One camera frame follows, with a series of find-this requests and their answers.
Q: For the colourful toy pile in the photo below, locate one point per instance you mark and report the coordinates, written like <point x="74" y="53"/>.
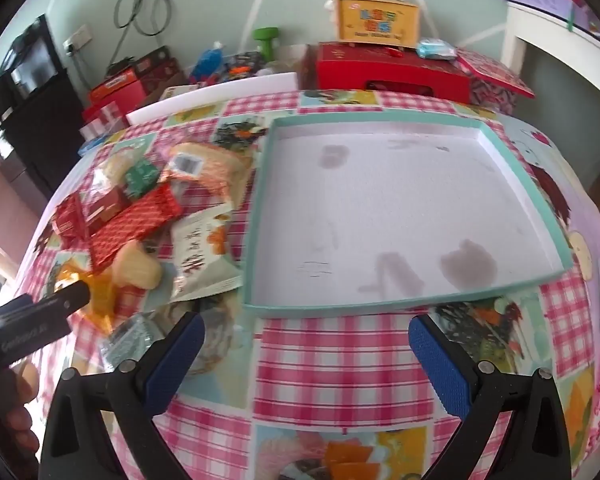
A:
<point x="245" y="66"/>

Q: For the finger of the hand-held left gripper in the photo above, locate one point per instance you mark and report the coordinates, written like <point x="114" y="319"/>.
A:
<point x="75" y="294"/>

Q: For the plain red box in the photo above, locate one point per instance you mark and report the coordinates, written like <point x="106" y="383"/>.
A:
<point x="130" y="97"/>

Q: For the shiny dark red snack packet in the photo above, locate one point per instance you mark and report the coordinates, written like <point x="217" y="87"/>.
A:
<point x="67" y="220"/>

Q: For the green dumbbell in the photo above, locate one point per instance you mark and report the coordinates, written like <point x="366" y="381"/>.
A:
<point x="267" y="40"/>

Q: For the light blue tissue pack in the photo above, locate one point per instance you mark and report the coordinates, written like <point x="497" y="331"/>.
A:
<point x="87" y="145"/>

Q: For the peach snack packet with barcode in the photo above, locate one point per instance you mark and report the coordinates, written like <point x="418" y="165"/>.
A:
<point x="215" y="170"/>

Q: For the brown wooden cabinet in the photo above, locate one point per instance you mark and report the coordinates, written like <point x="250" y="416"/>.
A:
<point x="10" y="200"/>

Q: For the dark red box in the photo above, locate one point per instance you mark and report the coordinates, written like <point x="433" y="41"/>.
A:
<point x="155" y="67"/>

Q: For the brown cardboard box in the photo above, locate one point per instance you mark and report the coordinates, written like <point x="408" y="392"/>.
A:
<point x="172" y="82"/>

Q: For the small red snack box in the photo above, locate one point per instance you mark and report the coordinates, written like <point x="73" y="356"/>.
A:
<point x="105" y="205"/>

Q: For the black cabinet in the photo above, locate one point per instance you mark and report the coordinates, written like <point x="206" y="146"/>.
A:
<point x="45" y="130"/>

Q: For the flat orange box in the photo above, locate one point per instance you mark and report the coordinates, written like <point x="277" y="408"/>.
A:
<point x="115" y="82"/>

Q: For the orange transparent snack packet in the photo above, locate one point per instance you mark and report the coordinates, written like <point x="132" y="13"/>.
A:
<point x="97" y="295"/>

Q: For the white table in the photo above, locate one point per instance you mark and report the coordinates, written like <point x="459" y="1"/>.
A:
<point x="512" y="35"/>

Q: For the grey green snack packet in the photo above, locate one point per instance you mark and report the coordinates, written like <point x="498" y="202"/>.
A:
<point x="130" y="335"/>

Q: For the person's left hand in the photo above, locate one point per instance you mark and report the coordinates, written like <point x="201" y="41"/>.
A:
<point x="17" y="430"/>

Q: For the white wall socket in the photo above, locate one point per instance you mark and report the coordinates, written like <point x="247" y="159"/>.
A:
<point x="77" y="39"/>

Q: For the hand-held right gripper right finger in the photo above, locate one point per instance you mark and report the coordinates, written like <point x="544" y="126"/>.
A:
<point x="440" y="365"/>

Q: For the clear bun orange label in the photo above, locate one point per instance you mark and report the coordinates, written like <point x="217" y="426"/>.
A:
<point x="112" y="167"/>

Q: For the blue bottle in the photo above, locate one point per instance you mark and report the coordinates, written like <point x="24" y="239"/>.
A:
<point x="209" y="62"/>

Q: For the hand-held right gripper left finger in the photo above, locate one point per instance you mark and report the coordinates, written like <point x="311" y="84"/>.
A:
<point x="177" y="360"/>

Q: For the clear yellow bun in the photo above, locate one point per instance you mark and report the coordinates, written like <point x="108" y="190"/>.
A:
<point x="140" y="265"/>

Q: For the white foam board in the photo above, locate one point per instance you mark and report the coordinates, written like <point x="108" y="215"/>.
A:
<point x="205" y="92"/>

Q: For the black kitchen appliance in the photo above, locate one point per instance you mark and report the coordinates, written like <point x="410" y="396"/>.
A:
<point x="25" y="65"/>

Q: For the long red patterned snack packet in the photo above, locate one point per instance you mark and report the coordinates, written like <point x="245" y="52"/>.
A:
<point x="130" y="230"/>

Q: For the red patterned box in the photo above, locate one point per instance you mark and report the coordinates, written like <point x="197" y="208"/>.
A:
<point x="495" y="80"/>

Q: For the large red gift box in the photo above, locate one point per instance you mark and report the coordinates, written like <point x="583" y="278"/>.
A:
<point x="380" y="67"/>

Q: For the shallow teal cardboard tray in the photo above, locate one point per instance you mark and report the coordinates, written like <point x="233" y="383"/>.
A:
<point x="395" y="200"/>

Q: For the light blue packet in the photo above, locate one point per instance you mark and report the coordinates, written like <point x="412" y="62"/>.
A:
<point x="435" y="49"/>

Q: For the cartoon printed white cloth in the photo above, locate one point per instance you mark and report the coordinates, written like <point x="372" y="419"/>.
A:
<point x="587" y="310"/>

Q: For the white green snack packet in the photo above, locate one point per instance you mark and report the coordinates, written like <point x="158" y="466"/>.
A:
<point x="200" y="255"/>

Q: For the small red white checked box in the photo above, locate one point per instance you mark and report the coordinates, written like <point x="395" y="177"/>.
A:
<point x="102" y="117"/>

